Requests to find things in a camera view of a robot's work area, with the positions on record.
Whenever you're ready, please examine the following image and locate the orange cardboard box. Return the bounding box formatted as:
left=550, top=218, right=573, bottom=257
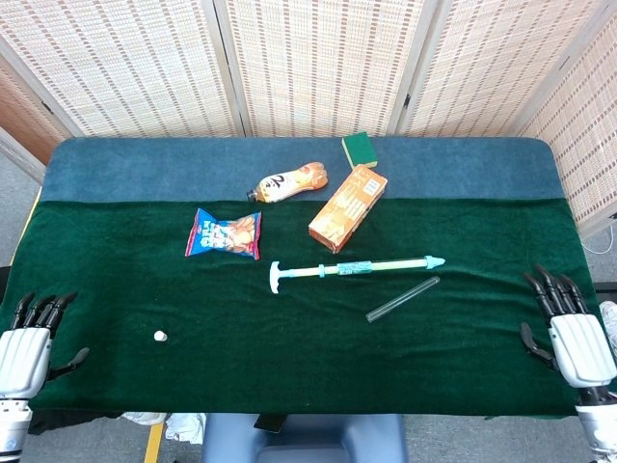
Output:
left=308, top=163, right=389, bottom=255

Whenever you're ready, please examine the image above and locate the blue table cover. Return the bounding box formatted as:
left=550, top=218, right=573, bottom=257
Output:
left=39, top=137, right=568, bottom=204

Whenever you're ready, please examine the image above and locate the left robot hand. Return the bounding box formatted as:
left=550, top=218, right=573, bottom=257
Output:
left=0, top=290, right=91, bottom=401

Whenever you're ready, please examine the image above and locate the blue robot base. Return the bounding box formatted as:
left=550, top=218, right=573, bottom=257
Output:
left=201, top=413, right=410, bottom=463

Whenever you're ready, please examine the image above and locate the teal toy water pump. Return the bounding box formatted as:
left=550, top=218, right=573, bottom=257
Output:
left=269, top=255, right=446, bottom=295

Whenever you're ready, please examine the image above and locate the crumpled white cloth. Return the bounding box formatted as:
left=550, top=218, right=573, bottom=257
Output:
left=120, top=411, right=207, bottom=443

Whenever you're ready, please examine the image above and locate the dark green velvet cloth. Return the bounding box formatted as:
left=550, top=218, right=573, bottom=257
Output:
left=0, top=197, right=606, bottom=421

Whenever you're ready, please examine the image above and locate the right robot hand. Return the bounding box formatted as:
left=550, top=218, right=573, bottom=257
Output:
left=519, top=263, right=617, bottom=406

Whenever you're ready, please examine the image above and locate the blue snack bag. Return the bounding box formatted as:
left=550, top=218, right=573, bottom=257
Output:
left=184, top=207, right=263, bottom=261

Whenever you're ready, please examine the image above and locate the flat black device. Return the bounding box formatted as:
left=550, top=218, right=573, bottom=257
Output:
left=254, top=413, right=286, bottom=434

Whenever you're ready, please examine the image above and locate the green yellow sponge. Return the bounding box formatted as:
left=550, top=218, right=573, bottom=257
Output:
left=341, top=134, right=379, bottom=170

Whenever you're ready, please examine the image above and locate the thin white cable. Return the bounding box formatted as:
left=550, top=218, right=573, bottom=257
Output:
left=580, top=233, right=614, bottom=256

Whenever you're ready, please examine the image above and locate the orange drink bottle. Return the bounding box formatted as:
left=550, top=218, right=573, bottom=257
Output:
left=246, top=161, right=330, bottom=204

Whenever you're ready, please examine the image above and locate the clear glass tube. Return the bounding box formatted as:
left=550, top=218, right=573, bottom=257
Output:
left=364, top=275, right=442, bottom=324

